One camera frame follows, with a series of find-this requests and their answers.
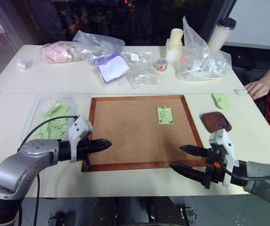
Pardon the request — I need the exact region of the white tape roll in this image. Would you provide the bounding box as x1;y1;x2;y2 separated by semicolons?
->
15;58;28;72

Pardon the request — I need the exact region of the cream plastic bottle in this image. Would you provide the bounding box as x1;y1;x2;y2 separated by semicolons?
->
165;28;185;65

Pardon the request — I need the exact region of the flat clear plastic bag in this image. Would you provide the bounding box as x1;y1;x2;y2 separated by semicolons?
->
122;51;162;90

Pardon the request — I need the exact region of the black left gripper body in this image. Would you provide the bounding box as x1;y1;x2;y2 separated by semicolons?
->
75;138;96;171

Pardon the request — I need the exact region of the clear plastic tray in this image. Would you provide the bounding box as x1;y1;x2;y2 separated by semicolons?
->
20;93;79;142

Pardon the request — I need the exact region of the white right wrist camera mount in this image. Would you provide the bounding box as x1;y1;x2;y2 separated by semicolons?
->
208;129;239;187

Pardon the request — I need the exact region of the green sticky note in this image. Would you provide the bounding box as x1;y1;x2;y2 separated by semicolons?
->
211;93;232;111

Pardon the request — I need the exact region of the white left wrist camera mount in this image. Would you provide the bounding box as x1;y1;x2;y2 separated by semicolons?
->
68;115;94;163

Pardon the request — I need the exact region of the purple white notepad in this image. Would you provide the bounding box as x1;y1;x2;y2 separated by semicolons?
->
94;52;131;84

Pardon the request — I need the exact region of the small jar of colourful pins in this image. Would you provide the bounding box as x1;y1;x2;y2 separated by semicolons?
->
154;58;169;73

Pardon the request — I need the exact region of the bag of pink items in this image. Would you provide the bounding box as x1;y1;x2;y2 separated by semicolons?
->
40;40;79;64

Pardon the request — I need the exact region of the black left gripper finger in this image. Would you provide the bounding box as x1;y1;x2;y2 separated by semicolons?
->
91;139;113;147
91;145;112;153

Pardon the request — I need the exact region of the brown wooden dish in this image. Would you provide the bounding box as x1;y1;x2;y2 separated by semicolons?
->
200;111;233;134

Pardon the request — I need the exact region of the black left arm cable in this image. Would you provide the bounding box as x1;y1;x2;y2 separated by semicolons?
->
16;115;80;226

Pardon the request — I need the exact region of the small white wrapper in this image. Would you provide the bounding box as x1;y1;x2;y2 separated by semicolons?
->
233;88;249;96

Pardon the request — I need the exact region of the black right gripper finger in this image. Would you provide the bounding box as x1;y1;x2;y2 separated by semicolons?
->
179;145;208;158
170;163;207;184

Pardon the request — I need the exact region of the large clear plastic bag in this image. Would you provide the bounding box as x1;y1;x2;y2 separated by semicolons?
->
174;16;232;82

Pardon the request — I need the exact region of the crumpled clear plastic bag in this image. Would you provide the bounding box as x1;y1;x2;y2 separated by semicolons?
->
72;30;126;62

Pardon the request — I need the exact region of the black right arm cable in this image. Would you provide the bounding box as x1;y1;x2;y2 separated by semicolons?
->
219;162;270;181

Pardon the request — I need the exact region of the green note with writing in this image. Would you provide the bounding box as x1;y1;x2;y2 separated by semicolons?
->
156;106;174;125

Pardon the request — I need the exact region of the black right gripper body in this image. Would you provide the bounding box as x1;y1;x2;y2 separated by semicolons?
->
202;145;227;190

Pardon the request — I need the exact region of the person's bare hand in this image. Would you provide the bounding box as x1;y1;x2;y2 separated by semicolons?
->
245;79;270;101

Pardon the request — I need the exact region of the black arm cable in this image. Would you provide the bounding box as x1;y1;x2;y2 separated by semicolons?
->
219;162;270;181
16;115;80;226

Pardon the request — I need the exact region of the white tumbler with black lid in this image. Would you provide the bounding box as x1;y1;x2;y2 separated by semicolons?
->
207;17;237;51

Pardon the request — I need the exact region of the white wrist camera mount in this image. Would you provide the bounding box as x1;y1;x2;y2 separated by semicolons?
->
208;129;239;187
68;115;94;163

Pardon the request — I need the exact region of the wood framed cork board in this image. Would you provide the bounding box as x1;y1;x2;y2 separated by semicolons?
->
81;95;207;173

